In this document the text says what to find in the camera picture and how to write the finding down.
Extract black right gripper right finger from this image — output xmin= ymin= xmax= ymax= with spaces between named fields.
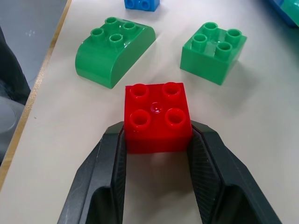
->
xmin=187 ymin=120 xmax=283 ymax=224

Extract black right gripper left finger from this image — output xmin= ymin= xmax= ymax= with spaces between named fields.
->
xmin=54 ymin=121 xmax=128 ymax=224

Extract red square toy block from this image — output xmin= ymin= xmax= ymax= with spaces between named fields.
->
xmin=123 ymin=82 xmax=194 ymax=155

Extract green square toy block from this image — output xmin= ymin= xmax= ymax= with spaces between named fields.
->
xmin=179 ymin=21 xmax=248 ymax=86

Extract green rounded toy block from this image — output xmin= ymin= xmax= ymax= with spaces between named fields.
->
xmin=75 ymin=16 xmax=157 ymax=90

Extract dark grey chair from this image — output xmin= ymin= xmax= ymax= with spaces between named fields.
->
xmin=0 ymin=25 xmax=31 ymax=134

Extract blue plastic bin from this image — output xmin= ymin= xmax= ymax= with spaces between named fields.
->
xmin=263 ymin=0 xmax=299 ymax=29

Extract green plastic bin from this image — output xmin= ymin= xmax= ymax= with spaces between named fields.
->
xmin=280 ymin=0 xmax=299 ymax=27

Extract blue toy block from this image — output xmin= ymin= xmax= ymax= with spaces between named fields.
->
xmin=123 ymin=0 xmax=161 ymax=12

